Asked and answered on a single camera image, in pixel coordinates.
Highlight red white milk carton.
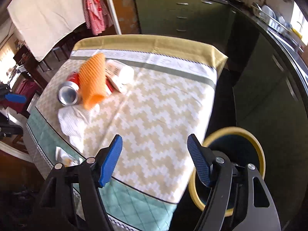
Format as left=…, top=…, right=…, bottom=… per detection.
left=105, top=59, right=134, bottom=94

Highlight white paper towel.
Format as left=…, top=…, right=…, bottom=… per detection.
left=57, top=104, right=100, bottom=153

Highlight red checked apron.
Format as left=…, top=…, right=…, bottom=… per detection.
left=82, top=0, right=113, bottom=35

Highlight yellow rimmed blue trash bin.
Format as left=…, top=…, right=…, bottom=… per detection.
left=188, top=127, right=266, bottom=211

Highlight green lower cabinets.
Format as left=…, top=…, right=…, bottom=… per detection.
left=135, top=0, right=307, bottom=224

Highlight white dish rack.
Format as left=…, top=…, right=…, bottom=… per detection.
left=251, top=3, right=290, bottom=34

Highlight red aluminium can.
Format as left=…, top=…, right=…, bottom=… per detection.
left=57, top=72, right=81, bottom=106

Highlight orange foam fruit net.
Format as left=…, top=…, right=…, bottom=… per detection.
left=78, top=53, right=106, bottom=110

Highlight patterned tablecloth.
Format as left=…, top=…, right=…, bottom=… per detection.
left=23, top=34, right=227, bottom=230

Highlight white hanging sheet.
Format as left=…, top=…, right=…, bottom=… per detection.
left=7, top=0, right=85, bottom=61

